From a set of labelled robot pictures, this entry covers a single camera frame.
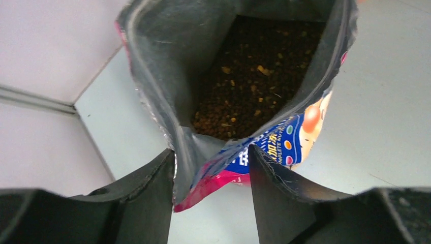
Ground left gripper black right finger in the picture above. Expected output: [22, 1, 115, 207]
[249, 145, 430, 243]

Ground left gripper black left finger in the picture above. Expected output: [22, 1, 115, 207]
[1, 149, 175, 243]

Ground colourful pet food bag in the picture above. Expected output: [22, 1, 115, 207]
[116, 1, 358, 212]

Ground brown pet food kibble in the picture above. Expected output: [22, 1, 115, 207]
[192, 16, 325, 141]

